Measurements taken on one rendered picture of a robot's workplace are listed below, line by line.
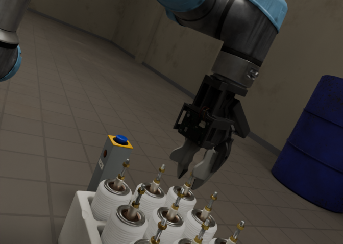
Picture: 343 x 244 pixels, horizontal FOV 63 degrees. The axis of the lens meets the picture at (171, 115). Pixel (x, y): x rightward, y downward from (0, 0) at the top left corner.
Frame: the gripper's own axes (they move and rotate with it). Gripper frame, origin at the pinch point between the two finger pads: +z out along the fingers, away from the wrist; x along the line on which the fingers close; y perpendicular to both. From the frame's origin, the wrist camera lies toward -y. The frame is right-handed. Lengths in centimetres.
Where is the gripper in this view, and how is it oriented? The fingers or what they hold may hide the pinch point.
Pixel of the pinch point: (190, 177)
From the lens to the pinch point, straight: 57.1
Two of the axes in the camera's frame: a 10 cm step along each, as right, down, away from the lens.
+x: 6.7, 4.3, -6.1
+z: -3.9, 9.0, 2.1
